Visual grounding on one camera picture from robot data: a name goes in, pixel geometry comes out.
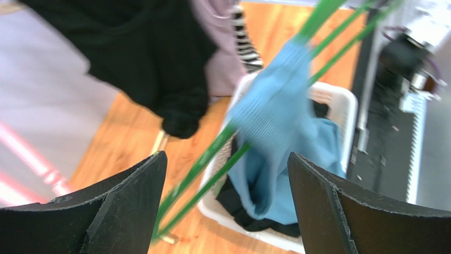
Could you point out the wooden clothes rack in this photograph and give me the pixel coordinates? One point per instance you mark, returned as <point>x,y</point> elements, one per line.
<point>160,142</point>

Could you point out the pink plastic hanger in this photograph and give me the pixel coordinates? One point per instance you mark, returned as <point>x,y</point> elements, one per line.
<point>15,194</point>

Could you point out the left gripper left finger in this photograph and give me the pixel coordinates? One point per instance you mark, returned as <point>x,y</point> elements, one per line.
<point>115,215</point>

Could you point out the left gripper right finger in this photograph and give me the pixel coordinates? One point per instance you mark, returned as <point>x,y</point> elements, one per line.
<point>336,215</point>

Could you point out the black tank top on cream hanger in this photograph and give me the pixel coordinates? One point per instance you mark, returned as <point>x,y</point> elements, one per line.
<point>154,51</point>

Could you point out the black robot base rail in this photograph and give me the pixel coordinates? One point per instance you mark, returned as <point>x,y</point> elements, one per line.
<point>386,150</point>

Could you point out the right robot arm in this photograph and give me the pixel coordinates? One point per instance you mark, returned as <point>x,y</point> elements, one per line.
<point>419,30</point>

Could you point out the black white striped tank top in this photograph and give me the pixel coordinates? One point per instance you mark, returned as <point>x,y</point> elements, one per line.
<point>245,48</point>

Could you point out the blue tank top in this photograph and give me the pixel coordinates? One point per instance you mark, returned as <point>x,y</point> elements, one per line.
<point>276,117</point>

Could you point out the green plastic hanger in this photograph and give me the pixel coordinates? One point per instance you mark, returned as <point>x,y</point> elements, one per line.
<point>322,11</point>

